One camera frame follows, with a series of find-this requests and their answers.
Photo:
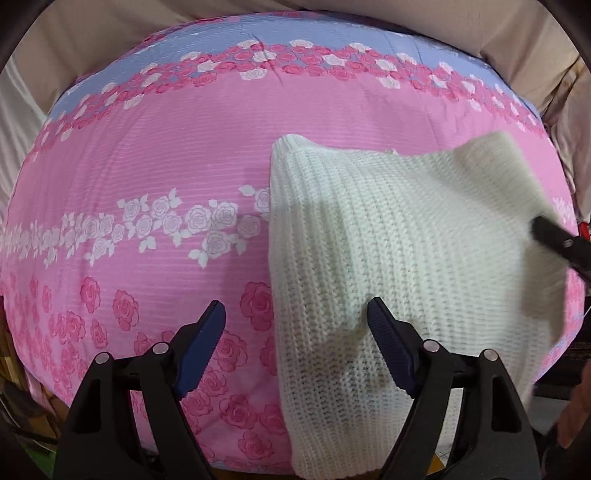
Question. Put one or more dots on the small red object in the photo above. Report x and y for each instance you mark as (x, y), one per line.
(585, 230)

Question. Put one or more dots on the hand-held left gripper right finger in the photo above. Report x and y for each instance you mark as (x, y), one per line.
(392, 346)

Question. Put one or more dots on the white red black knit sweater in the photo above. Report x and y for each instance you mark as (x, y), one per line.
(392, 230)

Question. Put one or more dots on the pink floral bed sheet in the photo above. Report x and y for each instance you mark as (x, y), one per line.
(161, 161)

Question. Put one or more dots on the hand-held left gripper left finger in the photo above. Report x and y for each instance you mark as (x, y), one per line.
(203, 350)

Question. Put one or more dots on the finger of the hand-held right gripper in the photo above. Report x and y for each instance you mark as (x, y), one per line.
(554, 237)

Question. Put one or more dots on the person's right forearm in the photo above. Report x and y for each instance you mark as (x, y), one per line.
(575, 415)

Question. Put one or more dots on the beige backdrop cloth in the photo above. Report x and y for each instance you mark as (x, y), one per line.
(508, 32)

